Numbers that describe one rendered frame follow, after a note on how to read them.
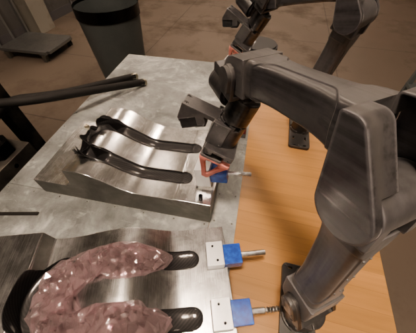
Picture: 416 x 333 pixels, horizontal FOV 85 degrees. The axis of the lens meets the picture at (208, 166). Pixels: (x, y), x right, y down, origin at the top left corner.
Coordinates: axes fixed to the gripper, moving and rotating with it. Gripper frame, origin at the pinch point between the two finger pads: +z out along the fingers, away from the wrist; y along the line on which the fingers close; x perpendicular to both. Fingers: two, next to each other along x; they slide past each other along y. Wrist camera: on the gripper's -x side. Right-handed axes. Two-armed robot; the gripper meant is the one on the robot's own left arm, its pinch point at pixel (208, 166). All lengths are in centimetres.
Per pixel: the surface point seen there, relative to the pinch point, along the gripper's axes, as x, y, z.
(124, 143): -23.2, -6.1, 10.8
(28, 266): -24.4, 28.0, 17.1
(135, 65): -49, -70, 22
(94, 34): -125, -161, 62
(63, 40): -216, -242, 129
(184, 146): -7.5, -12.0, 7.8
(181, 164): -6.1, -4.6, 7.9
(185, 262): 3.8, 18.3, 11.9
